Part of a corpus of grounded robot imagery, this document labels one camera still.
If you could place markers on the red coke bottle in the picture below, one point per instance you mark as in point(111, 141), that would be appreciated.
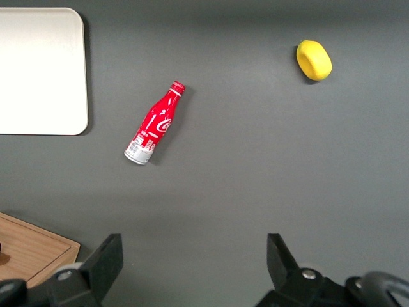
point(156, 124)

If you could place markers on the wooden drawer cabinet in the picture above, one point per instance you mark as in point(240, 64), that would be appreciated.
point(32, 249)

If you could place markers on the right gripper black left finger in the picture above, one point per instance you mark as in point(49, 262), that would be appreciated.
point(102, 265)

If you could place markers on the beige plastic tray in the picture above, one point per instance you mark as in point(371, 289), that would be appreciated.
point(38, 70)

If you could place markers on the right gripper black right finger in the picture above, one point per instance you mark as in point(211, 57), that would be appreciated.
point(282, 268)

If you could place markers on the yellow lemon-shaped sponge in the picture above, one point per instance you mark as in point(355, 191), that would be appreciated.
point(314, 60)

